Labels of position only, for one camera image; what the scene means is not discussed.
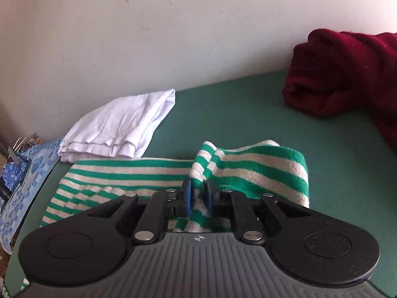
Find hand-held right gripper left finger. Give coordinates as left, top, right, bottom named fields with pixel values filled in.
left=84, top=178, right=193, bottom=244

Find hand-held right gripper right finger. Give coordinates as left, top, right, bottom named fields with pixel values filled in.
left=205, top=178, right=313, bottom=244

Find green white striped shirt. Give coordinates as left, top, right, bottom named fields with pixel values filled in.
left=20, top=140, right=310, bottom=289

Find green table cloth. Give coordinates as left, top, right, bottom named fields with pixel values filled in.
left=3, top=70, right=397, bottom=296

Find white folded shirt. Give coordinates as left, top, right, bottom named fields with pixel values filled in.
left=57, top=89, right=176, bottom=163

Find blue floral towel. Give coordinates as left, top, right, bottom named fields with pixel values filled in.
left=0, top=138, right=64, bottom=253

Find dark red sweater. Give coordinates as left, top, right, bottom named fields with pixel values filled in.
left=282, top=29, right=397, bottom=154

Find small mirror on stand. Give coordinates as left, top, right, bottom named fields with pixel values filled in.
left=8, top=147, right=21, bottom=166

